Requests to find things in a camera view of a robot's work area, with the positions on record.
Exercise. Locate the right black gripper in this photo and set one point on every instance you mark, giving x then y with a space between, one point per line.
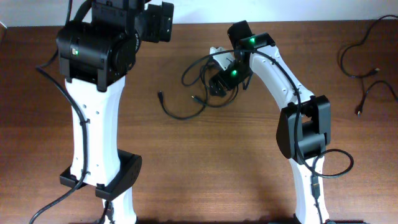
217 84

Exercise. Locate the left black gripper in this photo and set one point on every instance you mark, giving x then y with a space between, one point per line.
163 23

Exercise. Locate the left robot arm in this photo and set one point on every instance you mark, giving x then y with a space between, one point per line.
96 50

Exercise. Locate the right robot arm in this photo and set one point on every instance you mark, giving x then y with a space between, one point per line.
304 126

